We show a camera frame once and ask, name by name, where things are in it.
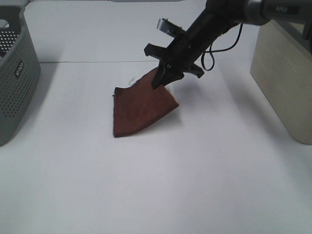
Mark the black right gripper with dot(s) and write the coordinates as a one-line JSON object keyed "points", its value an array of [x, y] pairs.
{"points": [[174, 60]]}

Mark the brown towel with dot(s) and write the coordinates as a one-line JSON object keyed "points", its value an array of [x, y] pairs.
{"points": [[140, 106]]}

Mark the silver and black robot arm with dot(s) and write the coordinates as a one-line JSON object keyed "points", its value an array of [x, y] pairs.
{"points": [[218, 17]]}

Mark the beige box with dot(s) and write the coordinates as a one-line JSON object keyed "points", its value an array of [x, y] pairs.
{"points": [[282, 68]]}

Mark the grey perforated plastic basket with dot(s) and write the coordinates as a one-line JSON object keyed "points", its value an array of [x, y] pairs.
{"points": [[19, 70]]}

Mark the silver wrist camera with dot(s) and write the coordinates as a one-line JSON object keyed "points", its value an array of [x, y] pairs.
{"points": [[169, 28]]}

